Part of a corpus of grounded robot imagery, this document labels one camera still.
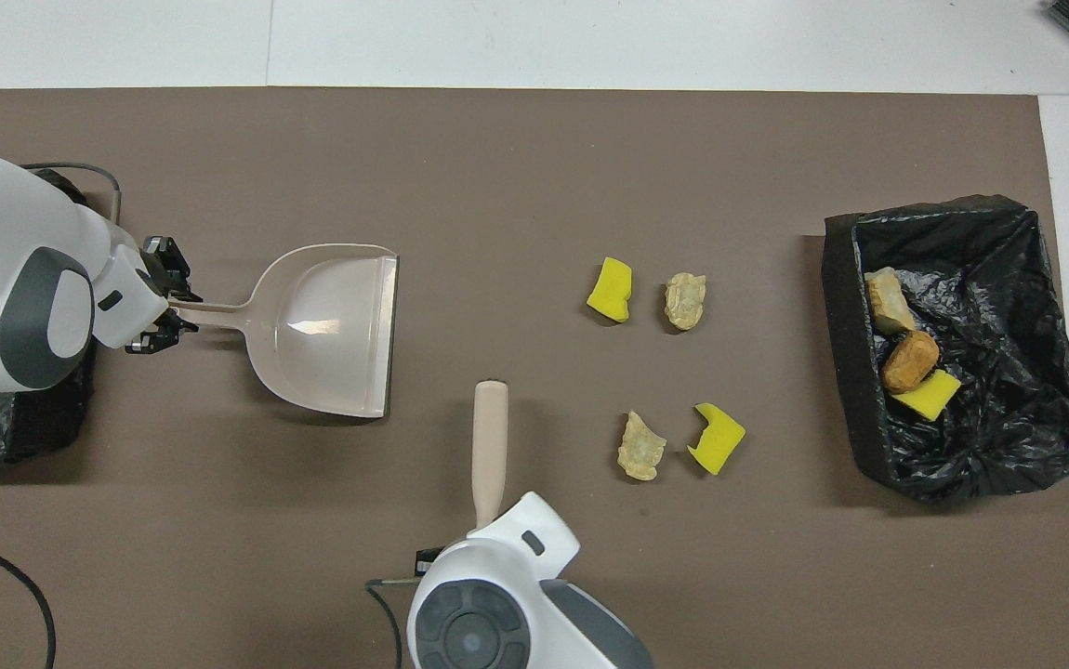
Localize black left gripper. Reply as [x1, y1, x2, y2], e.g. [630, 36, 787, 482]
[126, 234, 200, 357]

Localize beige hand brush black bristles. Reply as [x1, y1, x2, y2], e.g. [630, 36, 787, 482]
[471, 379, 509, 532]

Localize beige plastic dustpan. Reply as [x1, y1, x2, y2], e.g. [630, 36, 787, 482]
[167, 243, 401, 419]

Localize pale beige pastry piece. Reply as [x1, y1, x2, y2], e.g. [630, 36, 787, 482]
[616, 411, 667, 482]
[665, 272, 708, 332]

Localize notched yellow sponge piece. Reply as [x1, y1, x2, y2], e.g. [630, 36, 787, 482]
[687, 402, 746, 477]

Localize brown bread loaf toy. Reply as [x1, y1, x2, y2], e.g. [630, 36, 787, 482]
[881, 331, 942, 395]

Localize beige layered pastry piece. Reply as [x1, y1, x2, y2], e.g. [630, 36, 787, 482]
[864, 268, 918, 337]

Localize bin lined with black bag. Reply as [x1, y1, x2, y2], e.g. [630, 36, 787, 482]
[821, 194, 1069, 505]
[0, 167, 94, 466]

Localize brown table mat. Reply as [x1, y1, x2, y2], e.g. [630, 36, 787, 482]
[0, 88, 1069, 669]

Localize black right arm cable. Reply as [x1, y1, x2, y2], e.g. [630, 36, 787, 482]
[365, 578, 424, 669]

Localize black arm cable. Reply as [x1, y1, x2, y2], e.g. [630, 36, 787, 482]
[365, 578, 424, 669]
[0, 163, 122, 669]

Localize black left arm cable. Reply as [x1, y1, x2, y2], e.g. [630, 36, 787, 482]
[0, 163, 122, 669]

